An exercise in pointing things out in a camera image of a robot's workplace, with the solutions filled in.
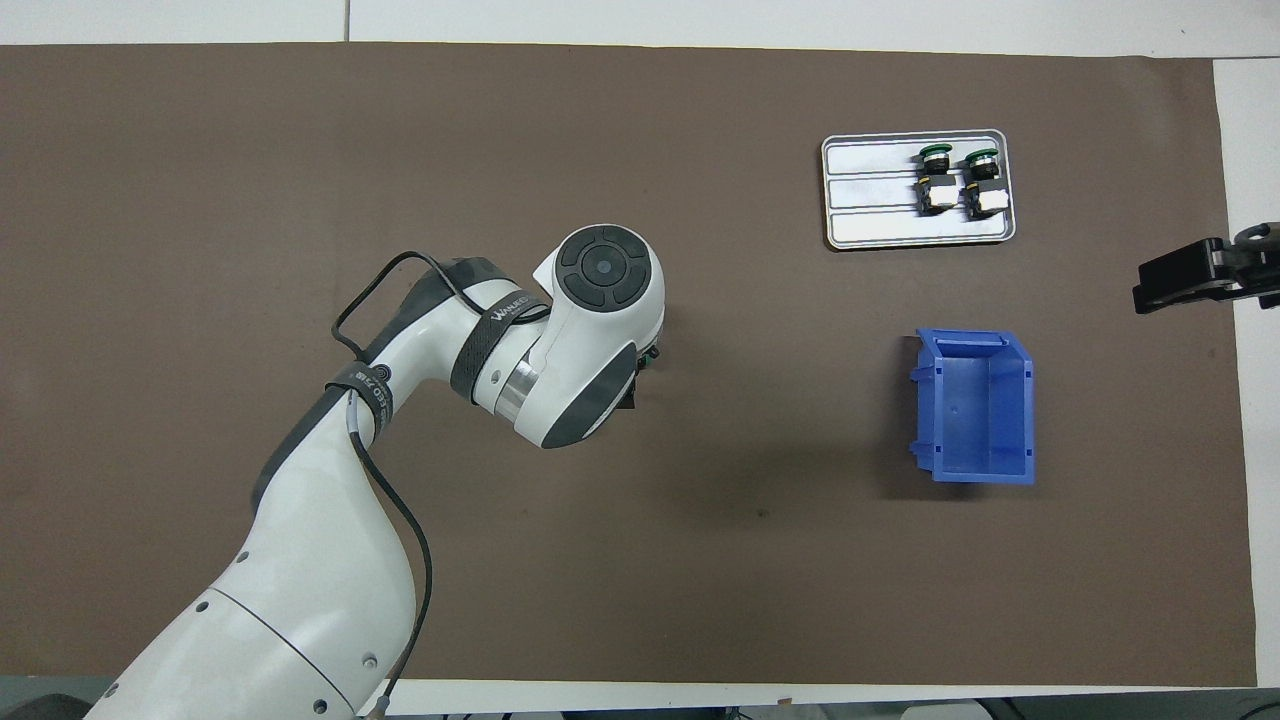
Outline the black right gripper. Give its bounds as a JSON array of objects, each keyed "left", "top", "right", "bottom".
[{"left": 1133, "top": 222, "right": 1280, "bottom": 316}]

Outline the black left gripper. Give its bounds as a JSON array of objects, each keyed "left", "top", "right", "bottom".
[{"left": 612, "top": 345, "right": 663, "bottom": 413}]

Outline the brown table mat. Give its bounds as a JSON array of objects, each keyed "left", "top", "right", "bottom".
[{"left": 0, "top": 42, "right": 1259, "bottom": 689}]

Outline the blue plastic bin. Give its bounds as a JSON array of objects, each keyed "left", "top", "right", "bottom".
[{"left": 908, "top": 328, "right": 1037, "bottom": 486}]

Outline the grey metal tray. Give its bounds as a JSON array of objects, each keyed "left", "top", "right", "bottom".
[{"left": 821, "top": 129, "right": 1018, "bottom": 251}]

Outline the green push button switch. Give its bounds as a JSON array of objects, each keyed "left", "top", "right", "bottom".
[
  {"left": 915, "top": 144, "right": 958, "bottom": 217},
  {"left": 958, "top": 148, "right": 1008, "bottom": 220}
]

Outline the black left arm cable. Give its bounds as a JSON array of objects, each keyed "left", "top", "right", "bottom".
[{"left": 333, "top": 250, "right": 553, "bottom": 720}]

